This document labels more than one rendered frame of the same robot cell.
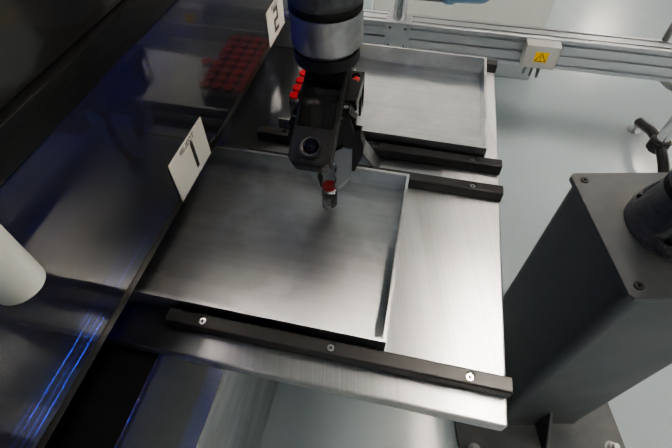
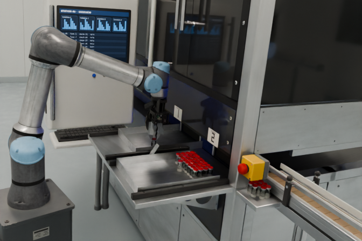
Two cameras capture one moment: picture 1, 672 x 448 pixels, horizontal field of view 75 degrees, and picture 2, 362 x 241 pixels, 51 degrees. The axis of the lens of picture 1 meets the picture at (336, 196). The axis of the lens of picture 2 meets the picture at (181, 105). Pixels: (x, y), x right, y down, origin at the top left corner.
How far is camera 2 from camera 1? 202 cm
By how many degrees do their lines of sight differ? 106
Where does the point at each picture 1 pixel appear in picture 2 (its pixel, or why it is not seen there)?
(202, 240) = (175, 137)
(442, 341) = (106, 138)
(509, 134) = not seen: outside the picture
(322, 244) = (146, 142)
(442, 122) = (139, 172)
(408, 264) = (122, 144)
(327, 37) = not seen: hidden behind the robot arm
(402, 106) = (159, 173)
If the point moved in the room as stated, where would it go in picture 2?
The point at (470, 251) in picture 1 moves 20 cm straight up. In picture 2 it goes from (108, 149) to (109, 107)
